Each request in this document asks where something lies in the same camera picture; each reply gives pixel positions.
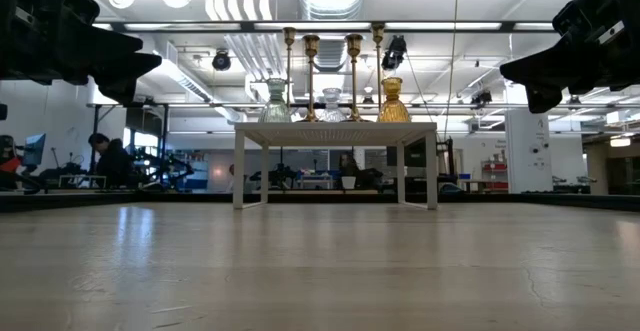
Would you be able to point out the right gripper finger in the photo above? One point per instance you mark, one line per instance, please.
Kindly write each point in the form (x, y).
(542, 88)
(575, 31)

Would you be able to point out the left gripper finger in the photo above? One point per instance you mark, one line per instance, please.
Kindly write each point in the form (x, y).
(80, 18)
(120, 78)

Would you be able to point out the amber ribbed glass candle holder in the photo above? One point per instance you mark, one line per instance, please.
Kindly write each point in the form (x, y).
(393, 111)

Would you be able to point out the clear glass cup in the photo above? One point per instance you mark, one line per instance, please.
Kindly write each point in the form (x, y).
(274, 111)

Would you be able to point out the tall brass candlestick holder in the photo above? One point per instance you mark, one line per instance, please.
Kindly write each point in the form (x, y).
(378, 33)
(289, 36)

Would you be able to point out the short brass candlestick holder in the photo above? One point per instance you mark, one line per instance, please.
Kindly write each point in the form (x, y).
(354, 46)
(311, 46)

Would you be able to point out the clear ribbed glass candle holder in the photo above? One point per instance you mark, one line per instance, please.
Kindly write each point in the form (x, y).
(331, 113)

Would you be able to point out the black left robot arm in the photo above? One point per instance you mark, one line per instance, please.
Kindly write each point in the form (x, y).
(2, 112)

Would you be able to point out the black ceiling spotlight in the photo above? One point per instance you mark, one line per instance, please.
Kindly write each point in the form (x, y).
(221, 61)
(481, 97)

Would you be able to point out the black gantry bar with lights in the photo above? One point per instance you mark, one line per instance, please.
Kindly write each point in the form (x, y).
(507, 26)

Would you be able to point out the person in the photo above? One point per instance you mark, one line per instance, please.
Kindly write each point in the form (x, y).
(114, 166)

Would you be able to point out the red storage rack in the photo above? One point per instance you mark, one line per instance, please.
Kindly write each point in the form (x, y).
(495, 167)

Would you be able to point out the computer monitor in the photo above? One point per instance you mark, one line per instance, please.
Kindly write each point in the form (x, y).
(34, 149)

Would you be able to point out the white perforated metal shelf riser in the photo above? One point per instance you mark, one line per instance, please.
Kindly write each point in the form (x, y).
(300, 133)

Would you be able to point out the black aluminium table frame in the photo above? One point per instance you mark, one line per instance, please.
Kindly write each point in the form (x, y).
(500, 199)

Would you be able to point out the black overhead camera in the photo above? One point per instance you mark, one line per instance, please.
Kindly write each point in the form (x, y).
(395, 51)

